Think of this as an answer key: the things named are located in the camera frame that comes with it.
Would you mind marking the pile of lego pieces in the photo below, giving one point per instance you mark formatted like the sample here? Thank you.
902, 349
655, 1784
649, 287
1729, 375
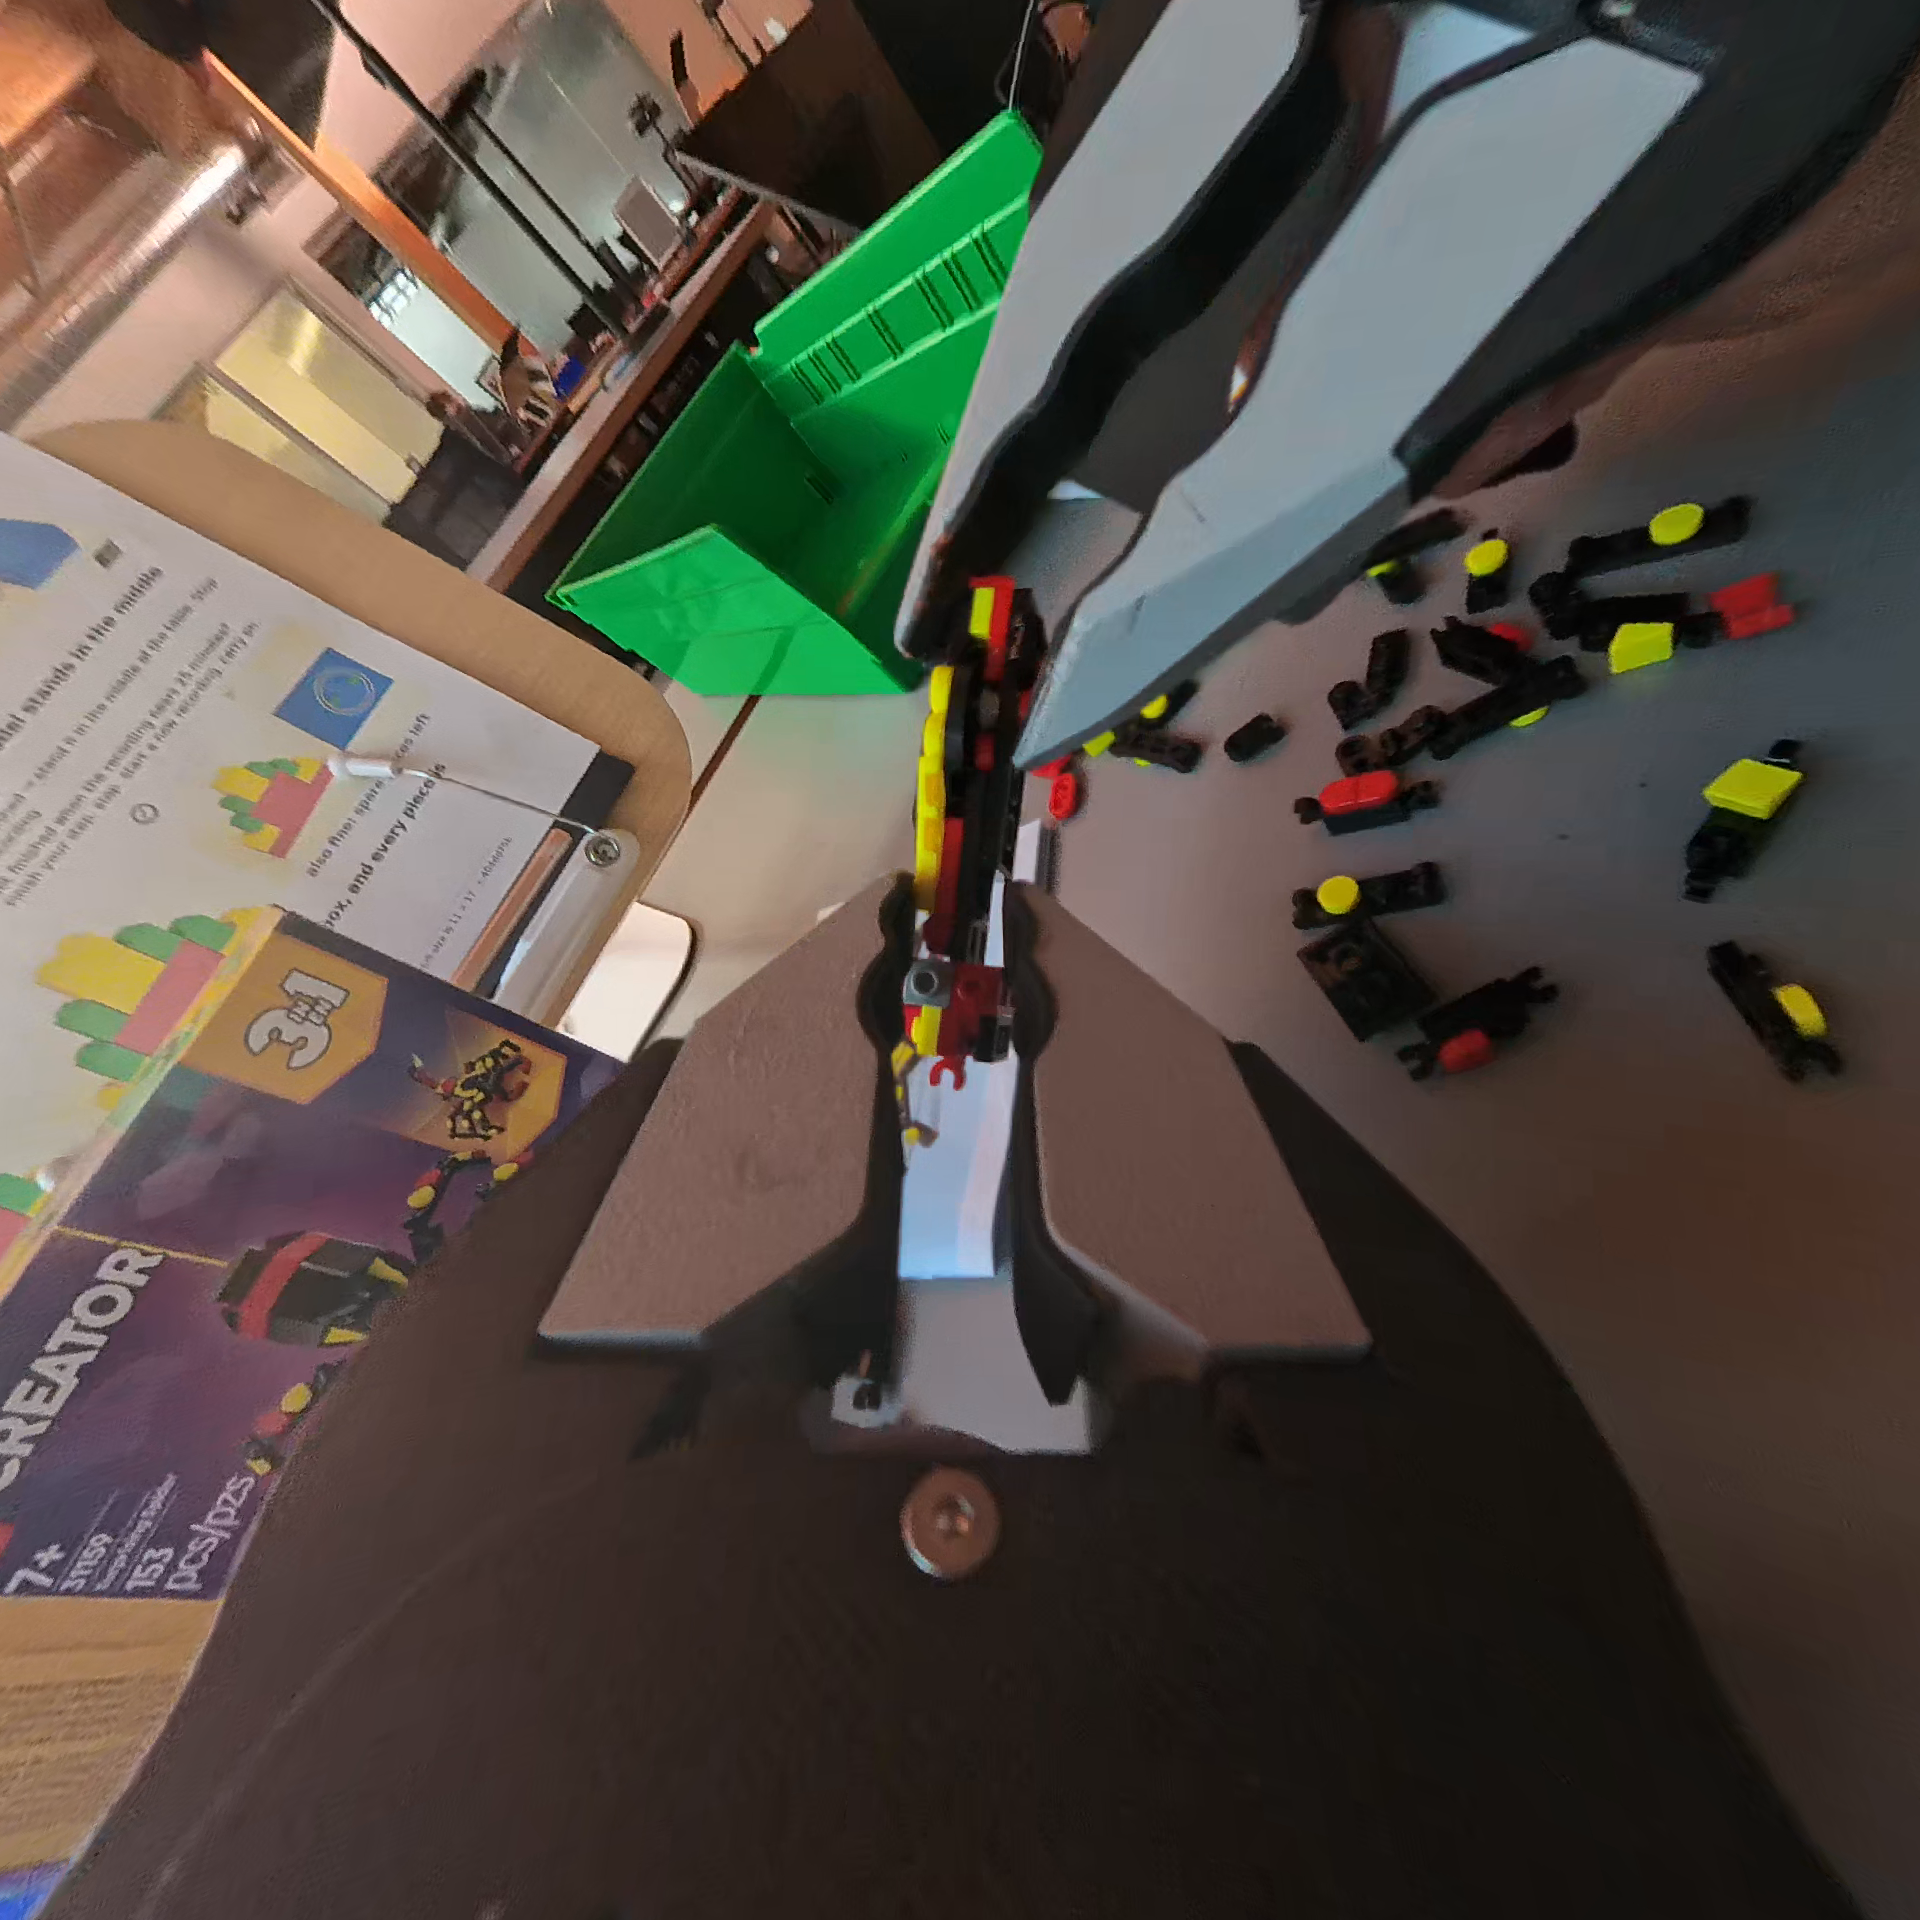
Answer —
1366, 976

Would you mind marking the purple lego set box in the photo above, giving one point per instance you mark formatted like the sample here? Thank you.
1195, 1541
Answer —
271, 1322

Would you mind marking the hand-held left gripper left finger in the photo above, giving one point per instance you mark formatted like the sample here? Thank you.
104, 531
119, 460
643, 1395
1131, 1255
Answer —
737, 1202

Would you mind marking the red yellow black lego model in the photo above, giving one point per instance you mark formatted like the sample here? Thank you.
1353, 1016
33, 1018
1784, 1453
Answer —
967, 781

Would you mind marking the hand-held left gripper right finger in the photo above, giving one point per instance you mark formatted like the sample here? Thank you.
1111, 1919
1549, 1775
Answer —
1188, 1202

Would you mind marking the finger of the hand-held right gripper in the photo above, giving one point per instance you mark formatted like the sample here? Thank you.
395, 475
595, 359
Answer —
1141, 242
1501, 212

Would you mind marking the printed instruction sheet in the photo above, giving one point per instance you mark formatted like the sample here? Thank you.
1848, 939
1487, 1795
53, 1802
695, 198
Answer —
182, 720

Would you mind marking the green plastic bin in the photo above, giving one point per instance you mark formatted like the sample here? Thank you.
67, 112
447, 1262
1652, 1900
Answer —
780, 511

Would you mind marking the open spider instruction booklet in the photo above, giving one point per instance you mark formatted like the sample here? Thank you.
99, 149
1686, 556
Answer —
960, 1188

